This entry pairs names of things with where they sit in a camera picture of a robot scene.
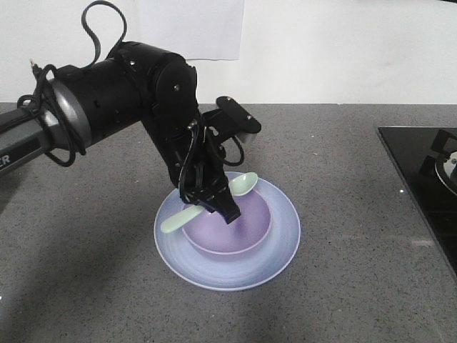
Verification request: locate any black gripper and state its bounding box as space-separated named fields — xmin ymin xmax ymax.
xmin=176 ymin=156 xmax=241 ymax=224

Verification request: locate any mint green plastic spoon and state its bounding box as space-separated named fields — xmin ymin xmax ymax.
xmin=160 ymin=172 xmax=258 ymax=234

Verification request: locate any purple plastic bowl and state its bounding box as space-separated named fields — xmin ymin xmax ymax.
xmin=182 ymin=190 xmax=272 ymax=262

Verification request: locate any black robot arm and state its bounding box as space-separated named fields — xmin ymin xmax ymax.
xmin=1 ymin=41 xmax=248 ymax=223

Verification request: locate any light blue plate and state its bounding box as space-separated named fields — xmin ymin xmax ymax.
xmin=154 ymin=178 xmax=301 ymax=292

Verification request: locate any grey stone countertop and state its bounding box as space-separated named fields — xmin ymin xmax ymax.
xmin=1 ymin=104 xmax=456 ymax=342

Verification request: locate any white paper sheet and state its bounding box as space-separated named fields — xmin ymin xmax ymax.
xmin=138 ymin=0 xmax=244 ymax=60

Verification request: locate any black gas stove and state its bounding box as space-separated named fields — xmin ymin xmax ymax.
xmin=378 ymin=126 xmax=456 ymax=273

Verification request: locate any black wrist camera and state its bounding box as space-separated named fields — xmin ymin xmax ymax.
xmin=203 ymin=96 xmax=261 ymax=145

